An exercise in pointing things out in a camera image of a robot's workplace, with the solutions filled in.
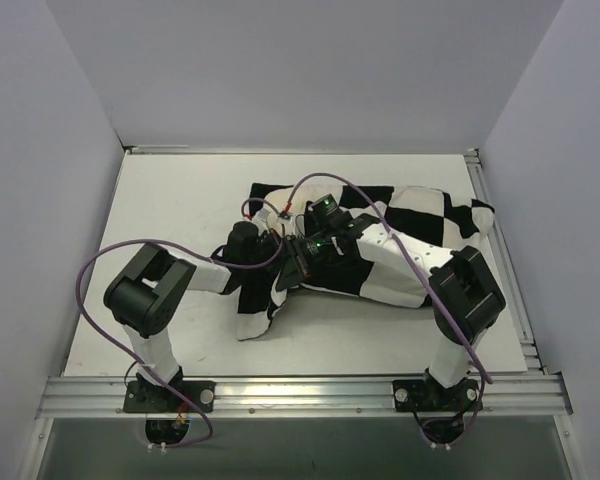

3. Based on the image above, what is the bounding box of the black white checkered pillowcase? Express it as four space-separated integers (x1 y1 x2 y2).
226 184 505 342

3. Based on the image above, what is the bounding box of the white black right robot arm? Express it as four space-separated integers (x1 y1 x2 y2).
275 214 506 409

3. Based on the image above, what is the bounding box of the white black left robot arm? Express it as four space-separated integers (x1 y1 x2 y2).
104 221 286 411

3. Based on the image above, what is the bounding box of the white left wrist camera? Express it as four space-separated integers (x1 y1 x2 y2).
252 208 278 229

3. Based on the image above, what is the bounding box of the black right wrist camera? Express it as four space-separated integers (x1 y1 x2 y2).
307 194 350 230

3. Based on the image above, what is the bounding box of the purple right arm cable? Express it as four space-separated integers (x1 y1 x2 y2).
279 172 495 446

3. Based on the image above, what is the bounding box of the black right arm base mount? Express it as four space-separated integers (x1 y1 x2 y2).
391 378 483 414

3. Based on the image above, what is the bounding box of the aluminium back frame rail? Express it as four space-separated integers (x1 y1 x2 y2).
125 145 190 155

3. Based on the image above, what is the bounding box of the aluminium frame rail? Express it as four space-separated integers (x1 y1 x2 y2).
37 373 571 420
125 145 190 155

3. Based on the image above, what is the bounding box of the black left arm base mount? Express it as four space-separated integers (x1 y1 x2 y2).
122 377 216 414

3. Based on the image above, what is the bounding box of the aluminium right side rail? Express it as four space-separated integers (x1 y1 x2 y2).
464 149 548 375

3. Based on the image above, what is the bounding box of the aluminium front frame rail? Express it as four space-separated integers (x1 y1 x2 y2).
37 373 571 420

